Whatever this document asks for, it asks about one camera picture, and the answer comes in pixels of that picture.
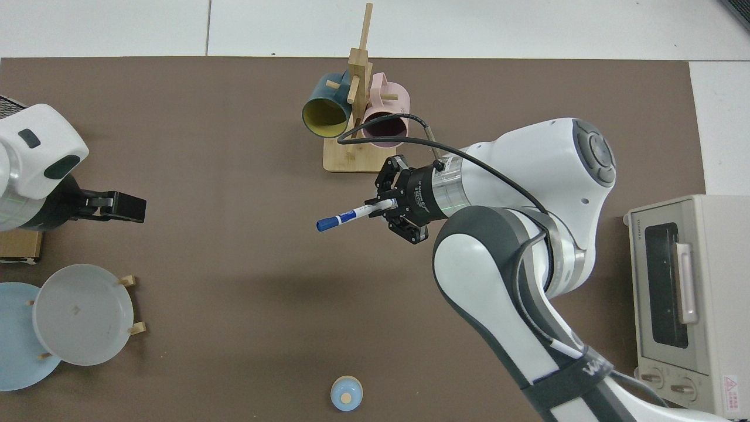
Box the blue and white marker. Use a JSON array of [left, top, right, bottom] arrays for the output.
[[316, 199, 398, 232]]

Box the wooden cup stand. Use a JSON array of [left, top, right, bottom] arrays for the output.
[[323, 3, 398, 173]]

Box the pink cup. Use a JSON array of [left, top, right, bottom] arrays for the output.
[[359, 72, 409, 148]]

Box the wooden plate rack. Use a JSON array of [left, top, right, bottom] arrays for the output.
[[26, 274, 147, 359]]

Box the teal cup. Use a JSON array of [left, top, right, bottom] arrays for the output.
[[302, 72, 354, 139]]

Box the grey plate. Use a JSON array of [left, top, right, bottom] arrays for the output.
[[32, 264, 134, 367]]

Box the brown table cloth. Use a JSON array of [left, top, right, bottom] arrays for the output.
[[0, 57, 707, 422]]

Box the light blue plate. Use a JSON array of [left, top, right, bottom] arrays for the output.
[[0, 282, 62, 392]]

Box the small blue round bell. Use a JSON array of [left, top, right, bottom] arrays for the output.
[[330, 376, 364, 411]]

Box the pale toaster oven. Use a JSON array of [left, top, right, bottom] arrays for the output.
[[623, 195, 750, 420]]

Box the black arm gripper cable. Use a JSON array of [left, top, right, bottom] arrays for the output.
[[337, 113, 551, 235]]

